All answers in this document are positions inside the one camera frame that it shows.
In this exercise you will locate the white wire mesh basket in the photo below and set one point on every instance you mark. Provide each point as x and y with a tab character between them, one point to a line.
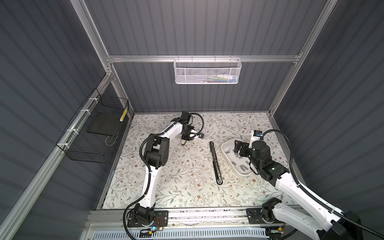
207	71

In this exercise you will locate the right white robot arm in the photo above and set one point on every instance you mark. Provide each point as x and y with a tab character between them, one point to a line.
321	223

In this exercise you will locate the black wire basket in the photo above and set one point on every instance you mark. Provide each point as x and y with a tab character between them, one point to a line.
79	145

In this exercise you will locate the black foam pad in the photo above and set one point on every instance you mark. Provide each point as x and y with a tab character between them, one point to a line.
105	124

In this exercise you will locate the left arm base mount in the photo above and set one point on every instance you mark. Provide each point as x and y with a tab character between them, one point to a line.
146	217

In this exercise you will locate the yellow marker pen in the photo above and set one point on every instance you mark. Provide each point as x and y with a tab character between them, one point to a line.
123	114

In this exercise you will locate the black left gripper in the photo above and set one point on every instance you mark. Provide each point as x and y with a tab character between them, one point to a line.
185	138

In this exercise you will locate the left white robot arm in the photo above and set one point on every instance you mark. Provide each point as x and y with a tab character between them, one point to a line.
154	152

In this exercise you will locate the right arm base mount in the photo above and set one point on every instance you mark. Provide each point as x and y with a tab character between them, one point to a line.
261	216

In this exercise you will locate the white oval plastic tray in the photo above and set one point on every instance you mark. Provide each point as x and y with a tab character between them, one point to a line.
240	165

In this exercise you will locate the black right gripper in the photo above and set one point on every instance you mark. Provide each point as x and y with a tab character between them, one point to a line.
245	146

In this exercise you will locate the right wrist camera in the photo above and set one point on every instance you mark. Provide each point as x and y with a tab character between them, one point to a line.
257	135

